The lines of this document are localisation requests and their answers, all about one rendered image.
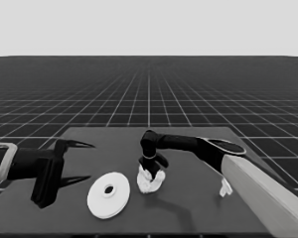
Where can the large thick white disc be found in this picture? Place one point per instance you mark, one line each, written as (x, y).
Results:
(101, 206)

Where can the white round carrier with pins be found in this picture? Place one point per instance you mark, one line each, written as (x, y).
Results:
(156, 188)

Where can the small white T-shaped piece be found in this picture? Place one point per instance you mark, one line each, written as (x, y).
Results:
(225, 190)

